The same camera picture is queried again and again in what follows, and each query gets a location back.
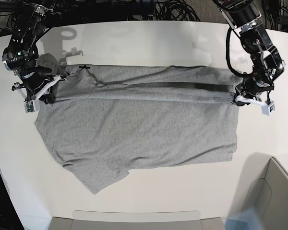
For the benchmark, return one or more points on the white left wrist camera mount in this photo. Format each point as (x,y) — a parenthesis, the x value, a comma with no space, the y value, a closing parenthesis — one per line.
(267,107)

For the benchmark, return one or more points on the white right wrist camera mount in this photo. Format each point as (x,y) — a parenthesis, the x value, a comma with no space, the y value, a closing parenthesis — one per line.
(34,105)

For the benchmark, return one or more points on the grey bin right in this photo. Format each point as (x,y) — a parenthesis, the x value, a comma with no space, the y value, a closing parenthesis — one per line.
(266,203)

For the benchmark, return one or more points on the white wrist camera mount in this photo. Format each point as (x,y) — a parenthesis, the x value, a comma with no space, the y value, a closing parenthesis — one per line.
(34,105)
(267,107)

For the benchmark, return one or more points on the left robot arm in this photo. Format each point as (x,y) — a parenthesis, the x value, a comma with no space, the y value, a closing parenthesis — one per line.
(267,62)

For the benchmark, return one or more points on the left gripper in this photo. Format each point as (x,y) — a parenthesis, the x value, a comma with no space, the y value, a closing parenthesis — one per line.
(253,88)

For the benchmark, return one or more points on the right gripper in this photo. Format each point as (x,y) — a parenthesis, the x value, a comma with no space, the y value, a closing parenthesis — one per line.
(33,80)

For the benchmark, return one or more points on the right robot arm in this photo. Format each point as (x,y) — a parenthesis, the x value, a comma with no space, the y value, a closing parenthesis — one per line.
(30,26)

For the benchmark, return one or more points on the grey T-shirt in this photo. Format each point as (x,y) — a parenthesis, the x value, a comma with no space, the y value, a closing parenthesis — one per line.
(107,120)

